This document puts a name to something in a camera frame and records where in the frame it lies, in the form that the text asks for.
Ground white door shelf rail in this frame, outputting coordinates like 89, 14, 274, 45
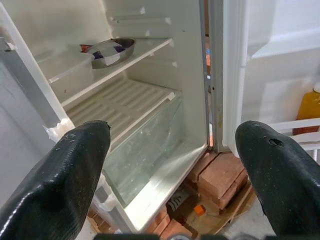
268, 117, 320, 152

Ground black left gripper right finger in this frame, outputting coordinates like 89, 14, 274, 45
235, 120, 320, 240

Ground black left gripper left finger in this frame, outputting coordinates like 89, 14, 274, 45
0, 119, 112, 240

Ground orange juice bottle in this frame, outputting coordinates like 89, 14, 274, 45
292, 83, 320, 136

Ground brown cardboard sheet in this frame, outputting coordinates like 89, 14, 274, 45
164, 179, 256, 237

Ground white purple food packet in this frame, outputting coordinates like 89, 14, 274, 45
79, 38, 126, 66

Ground white edged fridge shelf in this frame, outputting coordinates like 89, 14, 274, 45
32, 37, 175, 85

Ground clear crisper drawer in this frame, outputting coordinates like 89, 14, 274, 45
102, 97, 186, 208

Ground silver fridge cabinet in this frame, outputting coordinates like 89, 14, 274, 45
0, 0, 226, 233

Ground ribbed white crisper cover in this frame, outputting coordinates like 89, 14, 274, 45
63, 79, 176, 151

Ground steel bowl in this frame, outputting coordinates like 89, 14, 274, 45
91, 37, 136, 70

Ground red brick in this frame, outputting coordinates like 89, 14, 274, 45
162, 218, 200, 240
87, 207, 121, 236
198, 152, 247, 198
144, 207, 174, 238
186, 151, 221, 183
217, 169, 250, 216

